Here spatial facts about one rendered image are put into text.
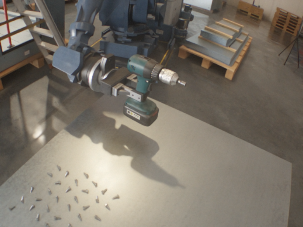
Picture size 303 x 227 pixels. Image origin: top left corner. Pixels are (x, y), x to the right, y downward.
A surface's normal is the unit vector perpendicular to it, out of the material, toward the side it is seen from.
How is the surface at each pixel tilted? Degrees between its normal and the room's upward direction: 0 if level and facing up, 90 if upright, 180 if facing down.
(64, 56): 54
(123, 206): 0
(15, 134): 0
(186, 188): 0
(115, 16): 90
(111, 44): 90
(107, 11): 90
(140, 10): 111
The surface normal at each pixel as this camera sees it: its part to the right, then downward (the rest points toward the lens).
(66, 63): -0.36, -0.04
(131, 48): -0.26, 0.61
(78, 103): 0.13, -0.75
